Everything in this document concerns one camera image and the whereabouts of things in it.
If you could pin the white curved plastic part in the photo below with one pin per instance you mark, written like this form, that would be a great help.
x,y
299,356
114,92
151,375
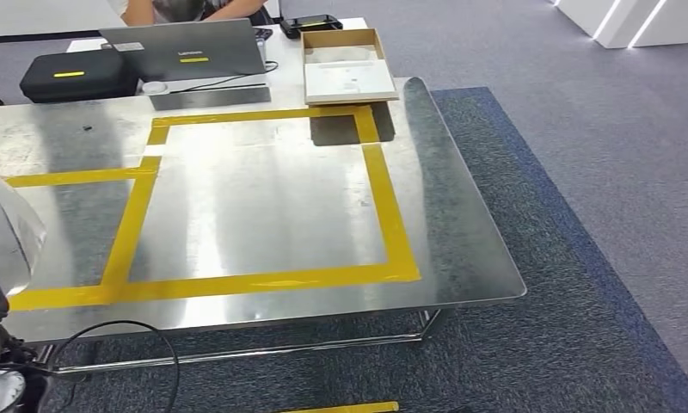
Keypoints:
x,y
8,228

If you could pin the person's left forearm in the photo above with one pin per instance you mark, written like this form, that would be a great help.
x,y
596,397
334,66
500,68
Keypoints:
x,y
236,8

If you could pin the person's right forearm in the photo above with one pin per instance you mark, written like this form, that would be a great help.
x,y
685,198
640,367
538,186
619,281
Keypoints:
x,y
136,14

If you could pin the stainless steel workbench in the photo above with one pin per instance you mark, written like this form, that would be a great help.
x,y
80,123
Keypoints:
x,y
463,228

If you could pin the black hard case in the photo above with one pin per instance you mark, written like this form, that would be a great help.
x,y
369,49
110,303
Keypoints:
x,y
76,77

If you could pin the white round puck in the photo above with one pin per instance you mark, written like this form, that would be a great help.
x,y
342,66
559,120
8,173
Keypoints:
x,y
154,88

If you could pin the grey laptop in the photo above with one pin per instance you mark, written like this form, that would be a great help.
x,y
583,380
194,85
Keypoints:
x,y
196,51

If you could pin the person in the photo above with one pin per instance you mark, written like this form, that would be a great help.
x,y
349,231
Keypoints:
x,y
179,8

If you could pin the white desk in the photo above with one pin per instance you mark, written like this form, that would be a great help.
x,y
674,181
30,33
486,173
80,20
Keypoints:
x,y
287,62

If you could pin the black tray device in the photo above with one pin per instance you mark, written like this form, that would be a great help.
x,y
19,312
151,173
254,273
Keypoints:
x,y
310,25

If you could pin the white foam insert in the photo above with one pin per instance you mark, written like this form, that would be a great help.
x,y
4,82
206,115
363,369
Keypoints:
x,y
350,80

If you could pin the brown cardboard box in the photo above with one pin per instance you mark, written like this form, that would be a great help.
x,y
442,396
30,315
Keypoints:
x,y
321,37

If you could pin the white lit display plinth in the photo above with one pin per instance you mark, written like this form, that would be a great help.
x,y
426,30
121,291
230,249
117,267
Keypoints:
x,y
651,20

